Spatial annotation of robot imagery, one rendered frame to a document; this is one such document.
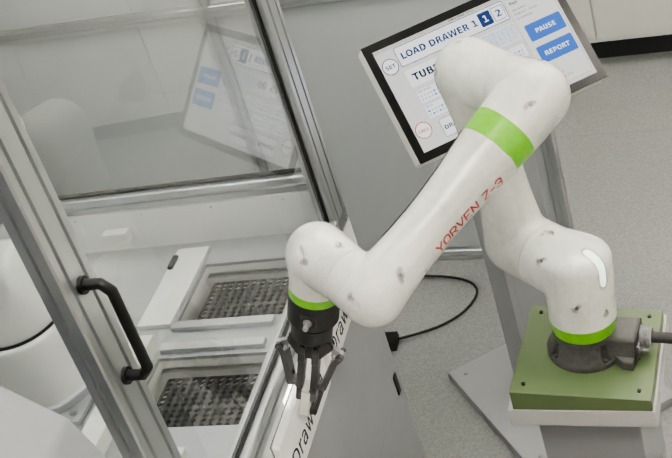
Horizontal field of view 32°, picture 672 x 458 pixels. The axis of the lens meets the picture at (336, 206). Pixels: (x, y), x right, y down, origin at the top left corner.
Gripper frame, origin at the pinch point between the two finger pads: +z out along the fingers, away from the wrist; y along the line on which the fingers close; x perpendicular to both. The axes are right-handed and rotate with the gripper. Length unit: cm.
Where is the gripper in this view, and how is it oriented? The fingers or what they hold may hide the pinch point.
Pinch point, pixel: (306, 398)
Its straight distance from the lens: 222.3
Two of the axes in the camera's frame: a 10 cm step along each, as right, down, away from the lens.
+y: 9.7, 1.9, -1.3
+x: 2.2, -5.7, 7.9
